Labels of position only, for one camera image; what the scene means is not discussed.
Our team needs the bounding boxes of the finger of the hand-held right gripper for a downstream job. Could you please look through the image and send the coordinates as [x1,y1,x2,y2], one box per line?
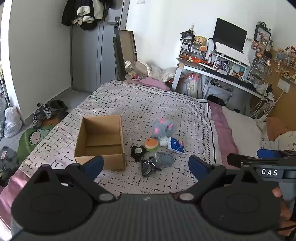
[227,153,296,168]
[257,149,296,159]

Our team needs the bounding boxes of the orange green burger plush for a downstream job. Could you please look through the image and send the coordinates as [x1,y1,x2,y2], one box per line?
[145,138,159,151]

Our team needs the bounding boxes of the flat folded cardboard box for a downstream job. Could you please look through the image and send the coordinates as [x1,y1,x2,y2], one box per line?
[112,30,138,81]

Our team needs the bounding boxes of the green cartoon floor mat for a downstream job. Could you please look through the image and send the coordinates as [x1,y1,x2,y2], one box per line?
[18,125,55,164]

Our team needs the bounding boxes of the black picture frame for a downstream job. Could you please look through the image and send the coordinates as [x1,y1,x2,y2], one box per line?
[254,24,271,43]

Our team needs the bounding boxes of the white small cup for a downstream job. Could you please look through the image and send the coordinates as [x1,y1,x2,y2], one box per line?
[158,136,171,147]

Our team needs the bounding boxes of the cream hanging garment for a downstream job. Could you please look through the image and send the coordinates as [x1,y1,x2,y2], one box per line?
[77,0,104,24]

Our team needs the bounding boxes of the white power cables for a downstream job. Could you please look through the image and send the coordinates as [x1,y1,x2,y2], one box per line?
[251,89,285,118]

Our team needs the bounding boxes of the black cloth bundle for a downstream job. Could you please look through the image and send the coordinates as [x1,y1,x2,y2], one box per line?
[131,146,147,162]

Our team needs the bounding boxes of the black door handle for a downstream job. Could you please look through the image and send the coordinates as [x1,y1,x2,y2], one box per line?
[107,17,120,35]

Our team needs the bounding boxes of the grey round pad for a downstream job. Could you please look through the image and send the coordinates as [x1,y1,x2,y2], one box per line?
[158,152,174,168]

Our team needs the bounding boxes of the person's right hand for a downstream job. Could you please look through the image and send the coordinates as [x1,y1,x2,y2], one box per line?
[272,187,296,237]

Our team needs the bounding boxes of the black white patterned blanket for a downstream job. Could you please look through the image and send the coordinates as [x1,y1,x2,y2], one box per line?
[18,80,228,195]

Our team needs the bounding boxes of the white plastic bag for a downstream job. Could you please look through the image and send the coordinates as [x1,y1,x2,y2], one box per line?
[4,103,22,138]

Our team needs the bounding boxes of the white keyboard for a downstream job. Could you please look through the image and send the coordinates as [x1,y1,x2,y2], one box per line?
[215,42,248,61]

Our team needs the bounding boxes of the white wall outlet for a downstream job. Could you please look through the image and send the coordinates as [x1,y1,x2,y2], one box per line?
[277,79,290,93]

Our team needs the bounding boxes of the black hanging jacket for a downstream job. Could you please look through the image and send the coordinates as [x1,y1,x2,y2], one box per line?
[61,0,97,30]

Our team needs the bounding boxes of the white printed pillow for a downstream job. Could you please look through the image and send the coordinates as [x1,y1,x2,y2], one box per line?
[260,131,296,152]

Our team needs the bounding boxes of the black monitor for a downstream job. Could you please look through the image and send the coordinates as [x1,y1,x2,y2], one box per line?
[213,18,248,54]

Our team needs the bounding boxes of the white monitor riser shelf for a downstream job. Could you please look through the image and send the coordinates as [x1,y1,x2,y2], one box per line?
[211,52,250,75]

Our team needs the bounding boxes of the pair of grey sneakers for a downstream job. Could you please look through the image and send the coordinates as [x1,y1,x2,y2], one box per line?
[32,104,53,128]

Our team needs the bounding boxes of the orange pillow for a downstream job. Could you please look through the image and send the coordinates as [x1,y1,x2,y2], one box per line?
[266,116,289,141]

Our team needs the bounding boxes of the dark slippers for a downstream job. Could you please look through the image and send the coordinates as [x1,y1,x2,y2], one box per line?
[50,100,68,112]

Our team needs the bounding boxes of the white desk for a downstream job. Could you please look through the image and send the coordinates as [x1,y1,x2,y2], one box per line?
[172,58,275,102]

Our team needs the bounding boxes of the black bag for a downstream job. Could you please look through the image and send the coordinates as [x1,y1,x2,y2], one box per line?
[207,95,228,107]

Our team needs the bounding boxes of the printed plastic shopping bag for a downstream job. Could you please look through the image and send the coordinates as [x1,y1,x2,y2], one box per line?
[180,73,204,98]

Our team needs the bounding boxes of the brown cardboard box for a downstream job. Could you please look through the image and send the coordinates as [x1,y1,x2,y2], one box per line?
[74,115,127,171]

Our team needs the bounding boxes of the grey pink plush toy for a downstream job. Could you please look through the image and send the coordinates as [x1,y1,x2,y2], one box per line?
[152,118,174,139]

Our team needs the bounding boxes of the cork wall board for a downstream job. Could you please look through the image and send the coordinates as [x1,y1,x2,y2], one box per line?
[250,49,296,132]

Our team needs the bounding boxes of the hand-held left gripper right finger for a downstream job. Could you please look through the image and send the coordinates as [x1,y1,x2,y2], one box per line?
[177,155,266,205]

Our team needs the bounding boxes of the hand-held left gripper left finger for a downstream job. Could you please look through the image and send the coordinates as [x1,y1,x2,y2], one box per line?
[30,155,117,205]

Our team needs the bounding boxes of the blue tissue packet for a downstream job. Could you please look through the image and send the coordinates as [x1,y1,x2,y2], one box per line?
[168,137,185,154]

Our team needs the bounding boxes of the clear drawer organizer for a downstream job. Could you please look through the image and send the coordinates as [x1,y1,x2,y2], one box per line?
[179,39,205,59]

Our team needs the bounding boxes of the grey plastic bag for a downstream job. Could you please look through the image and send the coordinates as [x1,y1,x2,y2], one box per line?
[0,97,7,137]

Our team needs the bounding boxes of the grey door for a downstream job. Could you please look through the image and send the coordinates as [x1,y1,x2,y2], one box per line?
[70,0,130,93]

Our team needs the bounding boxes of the row of small figurines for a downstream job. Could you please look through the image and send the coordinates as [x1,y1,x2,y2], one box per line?
[246,38,296,80]

